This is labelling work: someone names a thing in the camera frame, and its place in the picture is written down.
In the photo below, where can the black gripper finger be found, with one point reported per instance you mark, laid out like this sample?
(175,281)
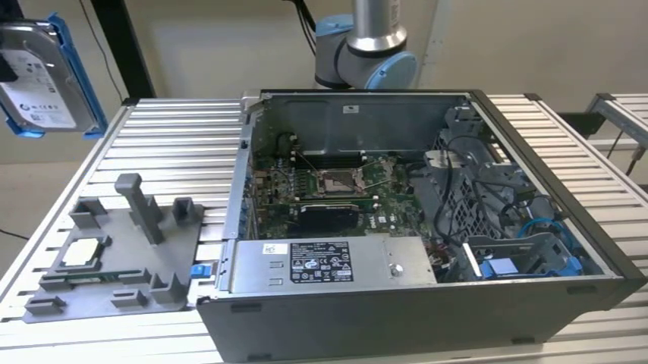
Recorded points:
(6,70)

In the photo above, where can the hard disk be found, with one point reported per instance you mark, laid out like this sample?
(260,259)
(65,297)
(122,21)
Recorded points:
(40,83)

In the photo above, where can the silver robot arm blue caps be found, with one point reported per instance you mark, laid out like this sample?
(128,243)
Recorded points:
(364,57)

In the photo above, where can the blue disk bay carrier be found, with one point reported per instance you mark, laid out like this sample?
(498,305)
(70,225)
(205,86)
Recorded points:
(498,269)

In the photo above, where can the silver CPU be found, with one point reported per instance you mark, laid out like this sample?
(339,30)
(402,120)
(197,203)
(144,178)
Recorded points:
(82,252)

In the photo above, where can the grey parts rack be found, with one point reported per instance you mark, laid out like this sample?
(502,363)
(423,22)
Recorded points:
(130,258)

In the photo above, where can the green RAM stick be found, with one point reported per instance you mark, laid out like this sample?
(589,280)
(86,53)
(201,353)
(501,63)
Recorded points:
(90,276)

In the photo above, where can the blue case latch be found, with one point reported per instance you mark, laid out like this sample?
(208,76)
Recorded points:
(197,271)

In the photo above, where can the black RAM slots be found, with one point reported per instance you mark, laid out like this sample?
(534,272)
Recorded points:
(328,158)

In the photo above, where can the CPU socket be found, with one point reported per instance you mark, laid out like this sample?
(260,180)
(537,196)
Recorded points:
(335,182)

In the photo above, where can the silver power supply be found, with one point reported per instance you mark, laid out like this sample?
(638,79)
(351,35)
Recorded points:
(252,269)

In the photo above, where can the black graphics card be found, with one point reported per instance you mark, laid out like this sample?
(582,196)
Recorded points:
(328,217)

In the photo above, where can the black power supply label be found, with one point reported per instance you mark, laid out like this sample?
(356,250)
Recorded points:
(320,265)

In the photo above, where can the green motherboard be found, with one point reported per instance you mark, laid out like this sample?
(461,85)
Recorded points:
(388,197)

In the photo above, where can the open black PC case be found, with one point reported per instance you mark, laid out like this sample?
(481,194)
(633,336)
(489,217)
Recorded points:
(384,322)

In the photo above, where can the black box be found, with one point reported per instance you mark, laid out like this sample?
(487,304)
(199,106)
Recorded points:
(581,125)

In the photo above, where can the slatted metal side table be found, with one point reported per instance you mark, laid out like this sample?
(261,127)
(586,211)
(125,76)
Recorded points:
(622,110)

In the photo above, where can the black frame post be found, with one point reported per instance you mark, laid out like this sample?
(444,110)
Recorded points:
(133,57)

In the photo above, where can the white case wall sticker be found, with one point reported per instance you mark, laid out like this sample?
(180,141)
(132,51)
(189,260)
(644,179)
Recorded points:
(350,109)

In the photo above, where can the grey disk bay bracket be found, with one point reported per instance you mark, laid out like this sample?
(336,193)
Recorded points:
(535,242)

